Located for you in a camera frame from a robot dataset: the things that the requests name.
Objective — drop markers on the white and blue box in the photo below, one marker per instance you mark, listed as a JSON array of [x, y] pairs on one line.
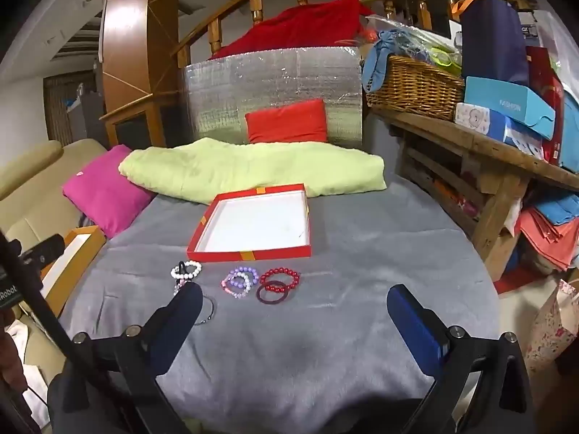
[[488, 124]]

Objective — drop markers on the beige sofa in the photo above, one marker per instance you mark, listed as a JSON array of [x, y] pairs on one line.
[[31, 176]]

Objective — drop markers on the yellow-green pillow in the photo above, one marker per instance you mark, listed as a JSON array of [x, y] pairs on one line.
[[253, 167]]

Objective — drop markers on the red shallow box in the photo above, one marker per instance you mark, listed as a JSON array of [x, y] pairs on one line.
[[253, 224]]

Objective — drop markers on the navy bag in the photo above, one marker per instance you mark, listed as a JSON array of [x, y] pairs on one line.
[[493, 40]]

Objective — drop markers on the silver foil sheet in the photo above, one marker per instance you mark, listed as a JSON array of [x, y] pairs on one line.
[[235, 90]]

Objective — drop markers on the wooden bench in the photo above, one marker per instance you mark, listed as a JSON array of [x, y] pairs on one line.
[[497, 153]]

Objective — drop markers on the stack of coloured folded bags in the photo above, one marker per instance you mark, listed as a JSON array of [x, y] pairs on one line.
[[552, 230]]

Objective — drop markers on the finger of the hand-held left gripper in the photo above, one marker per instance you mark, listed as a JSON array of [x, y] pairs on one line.
[[45, 247]]

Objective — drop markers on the red pillow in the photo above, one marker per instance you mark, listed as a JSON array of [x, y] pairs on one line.
[[287, 122]]

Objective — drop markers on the wooden stair railing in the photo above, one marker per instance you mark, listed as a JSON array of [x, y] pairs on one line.
[[255, 4]]

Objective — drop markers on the silver metal bangle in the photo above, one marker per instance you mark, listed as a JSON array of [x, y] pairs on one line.
[[214, 309]]

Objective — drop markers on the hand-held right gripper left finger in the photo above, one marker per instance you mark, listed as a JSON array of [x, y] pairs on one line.
[[183, 309]]

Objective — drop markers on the red gift bag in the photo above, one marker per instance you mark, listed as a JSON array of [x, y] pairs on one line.
[[545, 86]]

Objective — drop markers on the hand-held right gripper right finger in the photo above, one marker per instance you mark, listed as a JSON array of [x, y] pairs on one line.
[[414, 325]]

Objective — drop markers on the red cloth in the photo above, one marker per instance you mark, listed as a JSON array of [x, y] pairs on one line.
[[298, 27]]

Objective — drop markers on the wicker basket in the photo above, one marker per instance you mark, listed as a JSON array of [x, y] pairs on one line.
[[416, 90]]

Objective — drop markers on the magenta pillow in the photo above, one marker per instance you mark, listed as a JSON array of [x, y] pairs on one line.
[[106, 190]]

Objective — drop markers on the teal cardboard box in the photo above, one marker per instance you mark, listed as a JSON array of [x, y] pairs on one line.
[[506, 104]]

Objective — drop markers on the blue cloth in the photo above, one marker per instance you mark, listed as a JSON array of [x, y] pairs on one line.
[[377, 61]]

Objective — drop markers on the clear plastic bag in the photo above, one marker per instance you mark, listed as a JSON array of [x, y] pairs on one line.
[[420, 38]]

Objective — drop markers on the floral paper bag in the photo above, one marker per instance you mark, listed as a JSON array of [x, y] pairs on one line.
[[552, 325]]

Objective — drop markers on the dark red bangle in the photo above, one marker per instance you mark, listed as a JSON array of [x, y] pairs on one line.
[[261, 297]]

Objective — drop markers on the grey blanket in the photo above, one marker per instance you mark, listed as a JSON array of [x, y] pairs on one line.
[[316, 334]]

